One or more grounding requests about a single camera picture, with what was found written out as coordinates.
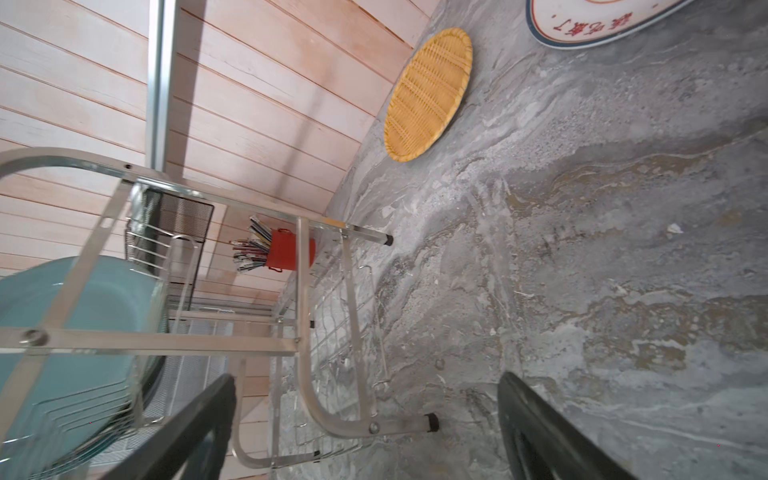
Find utensils in red cup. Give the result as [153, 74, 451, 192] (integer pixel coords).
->
[230, 216, 274, 272]

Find black mesh wall basket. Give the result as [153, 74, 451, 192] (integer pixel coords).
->
[124, 185, 214, 308]

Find red utensil cup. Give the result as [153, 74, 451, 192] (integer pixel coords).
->
[265, 229, 297, 271]

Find yellow woven round trivet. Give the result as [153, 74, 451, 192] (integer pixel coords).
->
[384, 28, 473, 163]

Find grey green plain plate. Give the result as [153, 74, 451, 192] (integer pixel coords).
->
[1, 256, 168, 479]

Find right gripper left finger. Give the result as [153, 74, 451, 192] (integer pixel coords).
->
[104, 374, 237, 479]

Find white wire mesh shelf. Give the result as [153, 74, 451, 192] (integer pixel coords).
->
[89, 319, 274, 478]

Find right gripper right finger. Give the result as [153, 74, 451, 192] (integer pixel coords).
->
[497, 372, 633, 479]

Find small orange sunburst plate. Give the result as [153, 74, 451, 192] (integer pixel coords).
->
[525, 0, 692, 50]

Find stainless steel dish rack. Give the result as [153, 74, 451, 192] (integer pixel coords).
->
[1, 148, 439, 471]

